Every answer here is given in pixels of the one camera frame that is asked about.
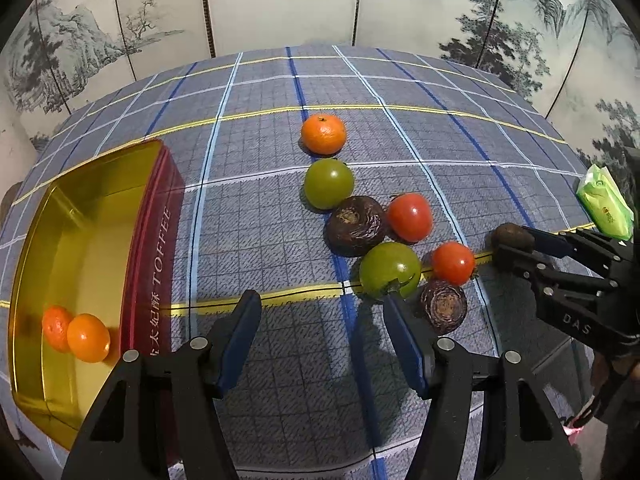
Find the reddish orange tangerine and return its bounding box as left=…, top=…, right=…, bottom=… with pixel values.
left=41, top=305, right=75, bottom=353

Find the person's right hand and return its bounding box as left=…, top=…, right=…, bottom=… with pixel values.
left=591, top=354, right=617, bottom=408

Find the red tomato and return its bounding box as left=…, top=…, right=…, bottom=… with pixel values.
left=386, top=193, right=434, bottom=242
left=431, top=241, right=476, bottom=285

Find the blue-grey plaid tablecloth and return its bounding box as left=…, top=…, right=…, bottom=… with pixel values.
left=0, top=45, right=601, bottom=480

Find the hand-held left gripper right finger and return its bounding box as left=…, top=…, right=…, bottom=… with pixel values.
left=384, top=293, right=586, bottom=480

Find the painted folding screen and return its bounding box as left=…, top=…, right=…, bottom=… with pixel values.
left=0, top=0, right=640, bottom=196

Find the grey round stool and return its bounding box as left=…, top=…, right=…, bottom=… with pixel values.
left=0, top=183, right=21, bottom=223

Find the green tomato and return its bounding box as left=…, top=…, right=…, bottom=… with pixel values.
left=359, top=241, right=422, bottom=301
left=304, top=158, right=355, bottom=210

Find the red and gold tin box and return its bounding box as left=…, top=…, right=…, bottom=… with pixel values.
left=7, top=139, right=186, bottom=466

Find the tangerine with green stem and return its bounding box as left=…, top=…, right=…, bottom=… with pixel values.
left=300, top=114, right=347, bottom=156

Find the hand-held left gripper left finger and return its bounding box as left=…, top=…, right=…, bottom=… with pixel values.
left=62, top=289, right=263, bottom=480

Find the brown kiwi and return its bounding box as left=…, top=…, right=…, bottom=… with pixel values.
left=492, top=222, right=535, bottom=256

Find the orange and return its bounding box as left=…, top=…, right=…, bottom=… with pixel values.
left=66, top=313, right=111, bottom=364

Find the pink object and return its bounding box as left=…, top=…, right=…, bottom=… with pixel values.
left=562, top=400, right=598, bottom=438

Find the dark brown wrinkled fruit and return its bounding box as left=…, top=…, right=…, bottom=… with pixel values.
left=419, top=280, right=468, bottom=336
left=326, top=196, right=388, bottom=258

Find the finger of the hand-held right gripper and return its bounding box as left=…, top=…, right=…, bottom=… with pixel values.
left=522, top=226, right=632, bottom=262
left=492, top=246, right=602, bottom=297

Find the green tissue packet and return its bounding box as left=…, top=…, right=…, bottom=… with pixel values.
left=576, top=163, right=634, bottom=241

